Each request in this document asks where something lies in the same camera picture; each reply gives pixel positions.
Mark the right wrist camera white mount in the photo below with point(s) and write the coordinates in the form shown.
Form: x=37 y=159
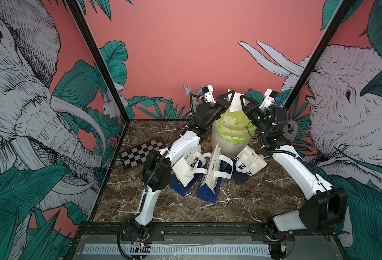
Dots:
x=270 y=98

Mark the white ribbed trash bin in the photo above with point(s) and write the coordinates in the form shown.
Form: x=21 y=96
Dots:
x=228 y=146

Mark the black white checkerboard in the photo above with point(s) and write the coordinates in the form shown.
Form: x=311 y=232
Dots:
x=136 y=156

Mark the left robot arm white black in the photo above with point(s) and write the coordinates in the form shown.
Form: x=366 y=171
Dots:
x=157 y=169

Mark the navy white paper bag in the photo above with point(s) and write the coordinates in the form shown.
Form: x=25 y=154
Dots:
x=246 y=164
x=220 y=167
x=192 y=157

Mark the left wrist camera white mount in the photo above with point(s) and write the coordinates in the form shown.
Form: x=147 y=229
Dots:
x=206 y=94

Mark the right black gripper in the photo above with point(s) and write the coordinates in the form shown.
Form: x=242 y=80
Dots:
x=253 y=110

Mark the black mounting rail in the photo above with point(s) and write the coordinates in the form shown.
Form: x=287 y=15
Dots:
x=161 y=230

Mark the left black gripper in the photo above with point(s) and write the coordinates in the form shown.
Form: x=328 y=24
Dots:
x=221 y=105

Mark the white receipt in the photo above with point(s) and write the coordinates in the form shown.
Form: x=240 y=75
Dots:
x=235 y=102
x=183 y=171

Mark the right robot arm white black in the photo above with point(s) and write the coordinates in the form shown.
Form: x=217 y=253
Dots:
x=325 y=204

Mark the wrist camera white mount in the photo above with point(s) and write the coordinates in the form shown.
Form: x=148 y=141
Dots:
x=270 y=98
x=206 y=94

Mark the yellow-green plastic bin liner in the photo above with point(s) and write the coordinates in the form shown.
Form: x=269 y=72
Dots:
x=235 y=127

